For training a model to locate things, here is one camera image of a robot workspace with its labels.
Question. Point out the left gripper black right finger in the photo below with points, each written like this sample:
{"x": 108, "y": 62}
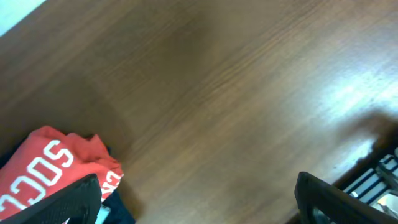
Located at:
{"x": 319, "y": 202}

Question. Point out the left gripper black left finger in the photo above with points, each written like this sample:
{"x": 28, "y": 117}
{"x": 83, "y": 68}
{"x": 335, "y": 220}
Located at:
{"x": 79, "y": 202}

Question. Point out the orange t-shirt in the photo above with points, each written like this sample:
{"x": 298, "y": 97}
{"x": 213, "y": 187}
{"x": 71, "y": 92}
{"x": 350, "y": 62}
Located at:
{"x": 48, "y": 161}

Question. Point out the folded grey garment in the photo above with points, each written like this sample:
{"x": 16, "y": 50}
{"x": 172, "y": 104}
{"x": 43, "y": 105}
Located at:
{"x": 102, "y": 214}

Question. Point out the folded navy blue garment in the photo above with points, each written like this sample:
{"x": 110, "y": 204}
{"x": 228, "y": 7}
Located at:
{"x": 119, "y": 213}

